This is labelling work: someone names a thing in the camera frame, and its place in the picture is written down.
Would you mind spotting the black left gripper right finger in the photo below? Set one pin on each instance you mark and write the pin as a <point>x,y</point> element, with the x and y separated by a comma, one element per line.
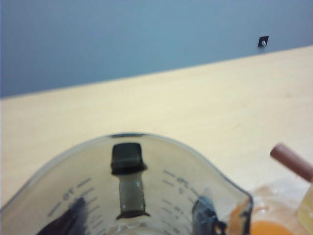
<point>205,215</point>

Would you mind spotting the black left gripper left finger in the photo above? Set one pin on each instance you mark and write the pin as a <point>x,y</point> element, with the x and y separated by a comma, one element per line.
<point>68,218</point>

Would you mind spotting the grey glass measuring cup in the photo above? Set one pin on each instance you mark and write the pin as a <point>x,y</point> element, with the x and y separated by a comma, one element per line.
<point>171,156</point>

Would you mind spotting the measuring cup with orange juice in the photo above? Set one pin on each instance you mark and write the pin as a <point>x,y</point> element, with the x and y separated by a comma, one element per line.
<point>269,228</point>

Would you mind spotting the measuring cup with yellow juice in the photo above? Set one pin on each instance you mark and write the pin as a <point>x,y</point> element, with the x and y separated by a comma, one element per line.
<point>291,161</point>

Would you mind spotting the black square wall hook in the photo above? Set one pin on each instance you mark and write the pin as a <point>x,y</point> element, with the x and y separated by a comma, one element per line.
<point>263,41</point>

